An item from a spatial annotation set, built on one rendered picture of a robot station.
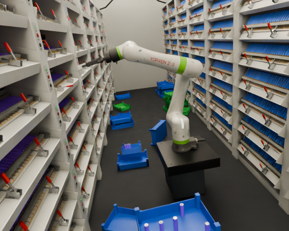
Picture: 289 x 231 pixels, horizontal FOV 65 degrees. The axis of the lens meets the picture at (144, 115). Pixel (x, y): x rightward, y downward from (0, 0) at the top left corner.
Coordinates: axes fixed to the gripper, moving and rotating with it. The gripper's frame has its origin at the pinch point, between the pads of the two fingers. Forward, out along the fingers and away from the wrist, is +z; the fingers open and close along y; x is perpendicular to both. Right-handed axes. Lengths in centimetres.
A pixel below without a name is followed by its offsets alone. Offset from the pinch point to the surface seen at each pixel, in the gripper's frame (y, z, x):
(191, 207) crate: -77, -37, -72
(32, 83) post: -52, 13, 3
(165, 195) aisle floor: -17, -23, -111
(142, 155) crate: 48, -11, -107
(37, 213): -84, 22, -43
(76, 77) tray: 17.6, 11.5, -7.3
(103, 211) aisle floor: -23, 23, -101
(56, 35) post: 18.0, 12.2, 25.6
